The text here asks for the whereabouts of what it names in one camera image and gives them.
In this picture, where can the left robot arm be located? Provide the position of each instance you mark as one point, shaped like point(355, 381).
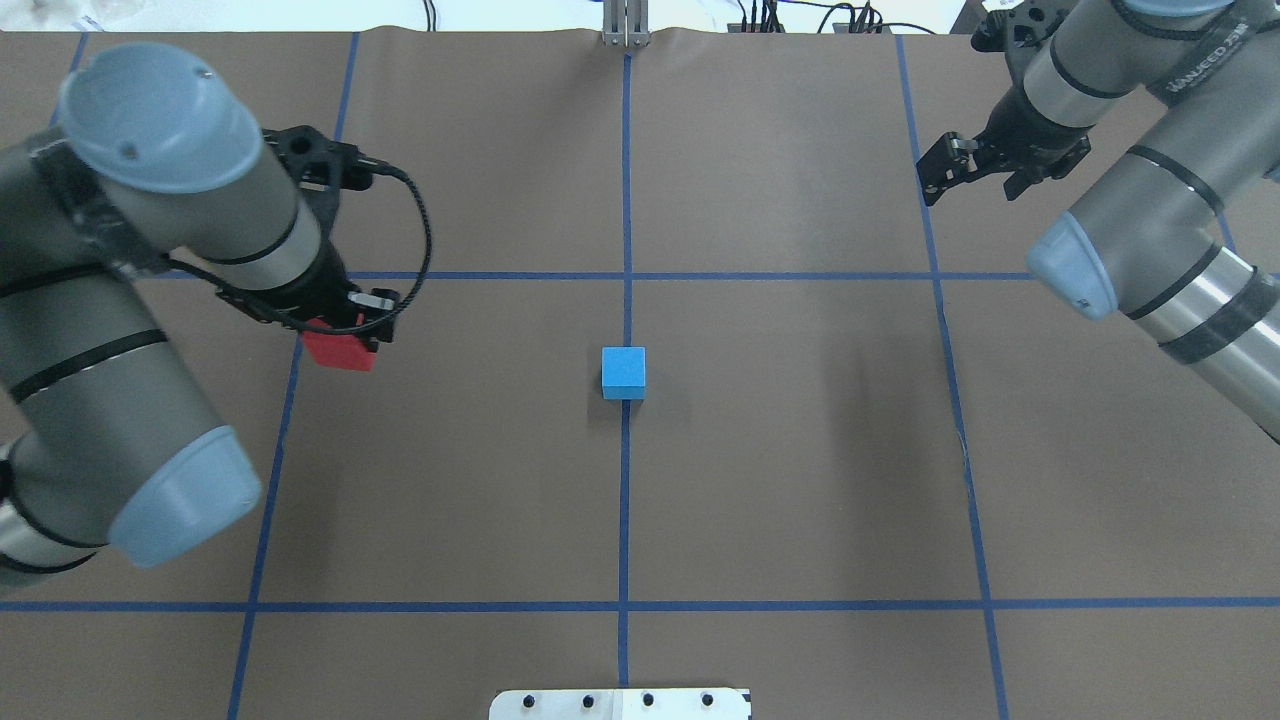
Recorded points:
point(155, 166)

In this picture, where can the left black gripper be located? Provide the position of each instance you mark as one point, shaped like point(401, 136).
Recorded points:
point(318, 288)

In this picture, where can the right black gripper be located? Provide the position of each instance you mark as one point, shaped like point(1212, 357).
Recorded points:
point(1018, 132)

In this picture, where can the aluminium frame post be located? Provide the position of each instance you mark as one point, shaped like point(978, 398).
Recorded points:
point(625, 23)

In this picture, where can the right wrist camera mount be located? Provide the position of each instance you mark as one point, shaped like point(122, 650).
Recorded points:
point(1012, 27)

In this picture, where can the blue cube block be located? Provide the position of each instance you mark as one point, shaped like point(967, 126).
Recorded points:
point(624, 373)

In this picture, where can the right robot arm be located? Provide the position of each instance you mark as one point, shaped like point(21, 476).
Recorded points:
point(1138, 241)

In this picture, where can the white pedestal column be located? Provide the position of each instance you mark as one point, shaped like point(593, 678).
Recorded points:
point(623, 703)

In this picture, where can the red cube block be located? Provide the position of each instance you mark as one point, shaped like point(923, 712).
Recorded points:
point(347, 352)

